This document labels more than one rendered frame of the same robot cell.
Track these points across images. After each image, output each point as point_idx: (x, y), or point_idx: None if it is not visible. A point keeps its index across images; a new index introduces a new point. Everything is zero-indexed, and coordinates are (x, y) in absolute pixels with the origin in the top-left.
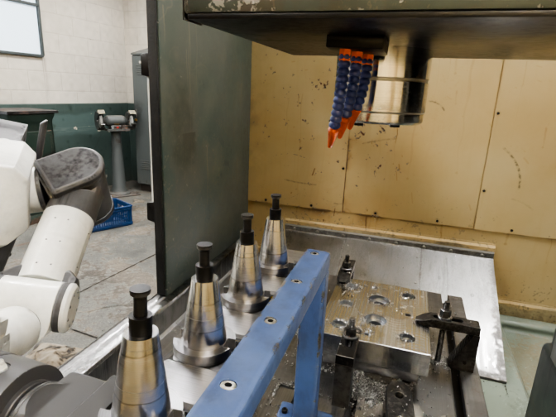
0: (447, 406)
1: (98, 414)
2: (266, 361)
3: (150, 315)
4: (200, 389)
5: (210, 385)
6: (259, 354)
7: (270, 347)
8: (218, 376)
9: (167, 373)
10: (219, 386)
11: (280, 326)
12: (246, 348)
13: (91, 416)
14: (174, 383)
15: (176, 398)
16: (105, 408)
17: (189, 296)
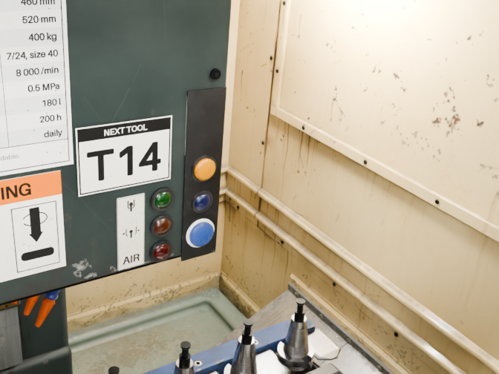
0: None
1: (312, 355)
2: (228, 342)
3: (296, 309)
4: (263, 355)
5: (262, 345)
6: (227, 346)
7: (217, 347)
8: (255, 346)
9: (272, 370)
10: (258, 342)
11: (197, 356)
12: (229, 352)
13: (312, 372)
14: (272, 363)
15: (279, 347)
16: (306, 373)
17: (255, 351)
